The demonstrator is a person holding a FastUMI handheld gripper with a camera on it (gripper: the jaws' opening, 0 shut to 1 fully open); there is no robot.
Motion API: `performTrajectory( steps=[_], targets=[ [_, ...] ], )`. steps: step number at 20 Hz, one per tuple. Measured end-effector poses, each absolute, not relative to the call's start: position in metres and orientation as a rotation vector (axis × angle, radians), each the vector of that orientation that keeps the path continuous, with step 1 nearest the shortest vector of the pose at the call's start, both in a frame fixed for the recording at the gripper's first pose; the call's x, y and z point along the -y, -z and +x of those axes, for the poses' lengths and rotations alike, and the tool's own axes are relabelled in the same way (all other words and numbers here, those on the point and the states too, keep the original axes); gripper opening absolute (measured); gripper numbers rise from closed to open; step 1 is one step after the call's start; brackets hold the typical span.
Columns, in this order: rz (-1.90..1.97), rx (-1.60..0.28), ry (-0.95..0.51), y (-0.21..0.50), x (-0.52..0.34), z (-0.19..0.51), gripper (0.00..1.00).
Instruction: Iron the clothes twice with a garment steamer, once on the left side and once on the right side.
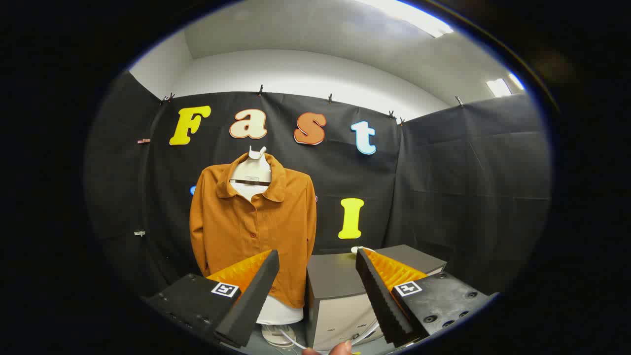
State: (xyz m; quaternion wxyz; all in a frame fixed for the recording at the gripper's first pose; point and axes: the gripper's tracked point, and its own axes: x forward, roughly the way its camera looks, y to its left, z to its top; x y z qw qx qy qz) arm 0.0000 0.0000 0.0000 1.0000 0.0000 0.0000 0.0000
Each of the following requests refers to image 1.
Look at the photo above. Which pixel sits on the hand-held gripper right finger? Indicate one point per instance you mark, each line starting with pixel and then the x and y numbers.
pixel 379 296

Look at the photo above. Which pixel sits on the black backdrop cloth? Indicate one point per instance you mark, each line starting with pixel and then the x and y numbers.
pixel 443 197

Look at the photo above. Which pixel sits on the long ceiling light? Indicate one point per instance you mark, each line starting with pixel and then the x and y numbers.
pixel 409 15

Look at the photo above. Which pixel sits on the white round stand base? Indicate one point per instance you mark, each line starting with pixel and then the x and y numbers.
pixel 273 335

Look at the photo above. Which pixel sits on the orange button-up shirt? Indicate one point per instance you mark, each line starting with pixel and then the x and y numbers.
pixel 246 231

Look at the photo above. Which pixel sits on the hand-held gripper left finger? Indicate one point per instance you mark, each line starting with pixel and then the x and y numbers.
pixel 256 296

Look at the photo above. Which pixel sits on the white mannequin torso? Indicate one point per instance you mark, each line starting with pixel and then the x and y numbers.
pixel 251 172

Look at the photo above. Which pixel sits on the grey cabinet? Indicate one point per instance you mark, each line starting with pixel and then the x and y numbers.
pixel 330 281

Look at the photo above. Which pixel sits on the row of black cloth clips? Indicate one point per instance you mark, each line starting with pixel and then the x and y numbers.
pixel 260 90

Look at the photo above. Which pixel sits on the small ceiling light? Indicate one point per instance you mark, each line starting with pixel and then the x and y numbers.
pixel 498 87

